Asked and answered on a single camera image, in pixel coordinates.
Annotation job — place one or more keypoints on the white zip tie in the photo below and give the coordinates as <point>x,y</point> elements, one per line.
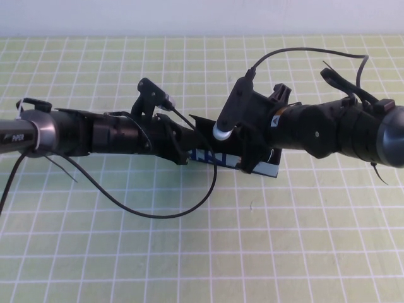
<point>35,135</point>

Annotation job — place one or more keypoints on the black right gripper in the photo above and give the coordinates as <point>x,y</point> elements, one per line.
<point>260,126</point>

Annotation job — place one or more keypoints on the black zip tie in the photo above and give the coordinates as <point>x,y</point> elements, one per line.
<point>378,173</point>
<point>331,68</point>
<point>63,168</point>

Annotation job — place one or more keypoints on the black glasses case printed side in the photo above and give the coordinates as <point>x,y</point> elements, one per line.
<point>266,169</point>

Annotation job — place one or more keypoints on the wrist camera silver lens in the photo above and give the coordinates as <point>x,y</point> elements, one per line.
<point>151,91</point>
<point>236,101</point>

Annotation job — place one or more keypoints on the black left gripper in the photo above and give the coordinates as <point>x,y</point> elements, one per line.
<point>161,139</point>

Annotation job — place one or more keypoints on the green white grid mat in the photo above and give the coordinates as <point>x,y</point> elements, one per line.
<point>221,252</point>

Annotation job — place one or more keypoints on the left wrist camera silver lens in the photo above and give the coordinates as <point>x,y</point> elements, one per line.
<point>151,91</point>

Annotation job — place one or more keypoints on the right wrist camera silver lens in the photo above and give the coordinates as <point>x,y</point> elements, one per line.
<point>236,101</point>

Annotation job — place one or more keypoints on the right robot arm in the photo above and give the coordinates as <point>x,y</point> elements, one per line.
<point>331,132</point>

